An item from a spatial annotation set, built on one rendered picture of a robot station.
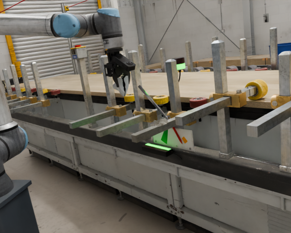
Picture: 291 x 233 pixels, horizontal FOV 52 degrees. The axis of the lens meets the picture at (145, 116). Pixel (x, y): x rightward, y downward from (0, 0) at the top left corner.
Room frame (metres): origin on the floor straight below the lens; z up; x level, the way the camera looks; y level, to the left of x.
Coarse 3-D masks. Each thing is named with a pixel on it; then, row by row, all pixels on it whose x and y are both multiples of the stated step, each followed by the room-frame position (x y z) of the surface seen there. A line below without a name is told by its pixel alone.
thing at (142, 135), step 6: (168, 120) 1.24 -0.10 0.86; (174, 120) 1.24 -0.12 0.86; (156, 126) 1.18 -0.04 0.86; (162, 126) 1.19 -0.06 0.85; (168, 126) 1.21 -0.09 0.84; (174, 126) 1.24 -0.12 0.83; (138, 132) 1.13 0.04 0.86; (144, 132) 1.13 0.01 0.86; (150, 132) 1.15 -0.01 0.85; (156, 132) 1.17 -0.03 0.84; (132, 138) 1.11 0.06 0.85; (138, 138) 1.10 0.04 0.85; (144, 138) 1.12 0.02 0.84
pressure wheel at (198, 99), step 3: (192, 99) 1.38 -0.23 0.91; (195, 99) 1.38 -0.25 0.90; (198, 99) 1.37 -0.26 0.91; (201, 99) 1.35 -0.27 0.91; (204, 99) 1.34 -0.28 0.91; (192, 102) 1.35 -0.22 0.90; (195, 102) 1.34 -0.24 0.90; (198, 102) 1.34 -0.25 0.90; (201, 102) 1.34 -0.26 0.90; (204, 102) 1.34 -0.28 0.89; (192, 105) 1.35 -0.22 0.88; (195, 105) 1.34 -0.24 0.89; (198, 105) 1.34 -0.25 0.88
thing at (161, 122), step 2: (160, 118) 1.21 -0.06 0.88; (164, 118) 1.24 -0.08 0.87; (154, 120) 1.20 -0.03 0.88; (158, 120) 1.23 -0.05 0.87; (160, 120) 1.21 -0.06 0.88; (162, 120) 1.21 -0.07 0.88; (164, 120) 1.21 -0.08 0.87; (166, 120) 1.21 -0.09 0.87; (154, 122) 1.20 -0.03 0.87; (156, 122) 1.20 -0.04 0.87; (158, 122) 1.20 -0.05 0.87; (160, 122) 1.20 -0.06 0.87; (162, 122) 1.18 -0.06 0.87; (164, 122) 1.20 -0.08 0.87; (166, 122) 1.21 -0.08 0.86; (152, 124) 1.19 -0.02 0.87; (154, 124) 1.19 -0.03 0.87; (156, 124) 1.19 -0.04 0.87; (158, 124) 1.17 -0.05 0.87; (160, 124) 1.17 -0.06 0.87; (162, 124) 1.17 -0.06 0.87; (158, 126) 1.17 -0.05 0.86
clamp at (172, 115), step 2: (168, 112) 1.36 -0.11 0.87; (170, 112) 1.34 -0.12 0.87; (178, 112) 1.31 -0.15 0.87; (180, 112) 1.31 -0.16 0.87; (182, 112) 1.30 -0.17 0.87; (168, 114) 1.35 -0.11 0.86; (170, 114) 1.33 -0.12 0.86; (172, 114) 1.32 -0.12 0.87; (174, 114) 1.31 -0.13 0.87; (176, 114) 1.30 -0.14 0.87; (178, 114) 1.29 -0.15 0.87; (170, 116) 1.33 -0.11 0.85; (172, 116) 1.32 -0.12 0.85; (174, 116) 1.31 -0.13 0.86; (192, 122) 1.26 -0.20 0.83; (194, 122) 1.27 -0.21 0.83; (186, 124) 1.26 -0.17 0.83; (188, 124) 1.25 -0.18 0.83; (190, 124) 1.25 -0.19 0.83
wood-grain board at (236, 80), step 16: (48, 80) 3.56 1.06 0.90; (64, 80) 3.28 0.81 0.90; (80, 80) 3.03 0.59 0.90; (96, 80) 2.83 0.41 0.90; (144, 80) 2.34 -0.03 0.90; (160, 80) 2.21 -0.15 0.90; (192, 80) 1.99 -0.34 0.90; (208, 80) 1.89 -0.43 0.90; (240, 80) 1.73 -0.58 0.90; (272, 80) 1.59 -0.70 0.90; (144, 96) 1.72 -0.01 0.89; (192, 96) 1.48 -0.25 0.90; (208, 96) 1.43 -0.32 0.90
